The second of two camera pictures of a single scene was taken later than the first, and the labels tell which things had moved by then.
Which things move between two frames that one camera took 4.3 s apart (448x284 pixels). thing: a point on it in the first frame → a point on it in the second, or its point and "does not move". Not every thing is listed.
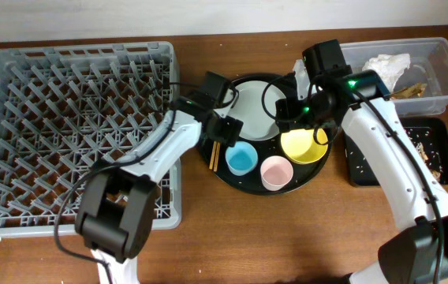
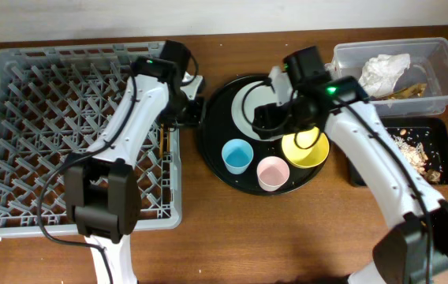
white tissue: x=390 y=67 does not move
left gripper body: x=225 y=130 → x=192 y=114
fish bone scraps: x=414 y=91 does not move
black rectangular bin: x=435 y=139 does not move
